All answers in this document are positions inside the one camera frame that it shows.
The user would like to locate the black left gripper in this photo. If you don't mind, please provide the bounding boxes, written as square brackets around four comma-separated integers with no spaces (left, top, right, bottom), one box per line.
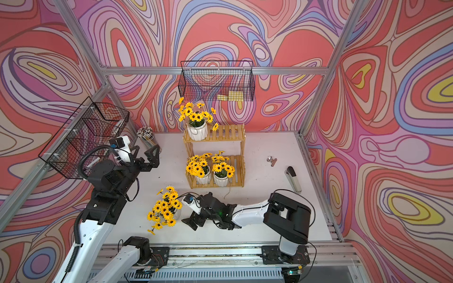
[114,144,158,199]

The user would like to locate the sunflower pot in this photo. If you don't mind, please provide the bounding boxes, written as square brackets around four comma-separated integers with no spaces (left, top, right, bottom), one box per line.
[211,150,235,187]
[186,153,212,185]
[178,97,219,142]
[147,186,183,235]

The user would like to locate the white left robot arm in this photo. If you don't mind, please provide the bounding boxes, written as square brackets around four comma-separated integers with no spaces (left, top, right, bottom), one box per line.
[53,145,160,283]

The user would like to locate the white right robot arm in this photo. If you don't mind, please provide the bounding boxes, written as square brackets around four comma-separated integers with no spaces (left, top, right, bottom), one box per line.
[182,189,313,266]

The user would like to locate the cup of pencils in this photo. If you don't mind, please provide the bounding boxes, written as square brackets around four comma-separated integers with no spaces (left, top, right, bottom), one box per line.
[137,126,159,149]

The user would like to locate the wooden two-tier shelf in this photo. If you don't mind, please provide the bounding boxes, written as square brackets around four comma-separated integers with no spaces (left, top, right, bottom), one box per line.
[184,125,246,189]

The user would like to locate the silver metal bulldog clip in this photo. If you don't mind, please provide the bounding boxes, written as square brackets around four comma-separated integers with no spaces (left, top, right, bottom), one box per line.
[267,156,277,167]

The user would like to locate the grey stapler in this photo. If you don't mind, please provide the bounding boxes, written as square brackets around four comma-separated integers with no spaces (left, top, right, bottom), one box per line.
[285,166,302,194]

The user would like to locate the yellow sticky notes pad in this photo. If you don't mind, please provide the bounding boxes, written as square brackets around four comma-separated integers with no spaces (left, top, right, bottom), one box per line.
[217,90,245,101]

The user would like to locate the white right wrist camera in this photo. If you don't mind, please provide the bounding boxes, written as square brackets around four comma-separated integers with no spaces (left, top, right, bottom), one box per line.
[183,194,202,215]

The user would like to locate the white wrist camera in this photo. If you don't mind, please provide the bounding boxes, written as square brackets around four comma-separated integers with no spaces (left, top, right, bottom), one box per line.
[183,194,202,215]
[109,136,132,166]

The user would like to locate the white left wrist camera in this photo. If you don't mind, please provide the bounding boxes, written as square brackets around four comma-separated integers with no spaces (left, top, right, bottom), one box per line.
[109,136,132,166]

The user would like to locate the black wire basket left wall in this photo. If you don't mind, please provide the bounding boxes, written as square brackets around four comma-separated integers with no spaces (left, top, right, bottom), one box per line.
[39,97,130,179]

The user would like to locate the black wire basket wall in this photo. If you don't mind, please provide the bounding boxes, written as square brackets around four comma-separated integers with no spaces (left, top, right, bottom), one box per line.
[178,60,256,101]
[39,97,130,179]

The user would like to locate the black wire basket back wall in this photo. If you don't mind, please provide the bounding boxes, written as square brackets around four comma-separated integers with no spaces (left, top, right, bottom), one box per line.
[178,60,256,101]

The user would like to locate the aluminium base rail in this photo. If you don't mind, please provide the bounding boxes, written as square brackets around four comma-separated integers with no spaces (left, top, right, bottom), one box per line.
[67,240,365,283]

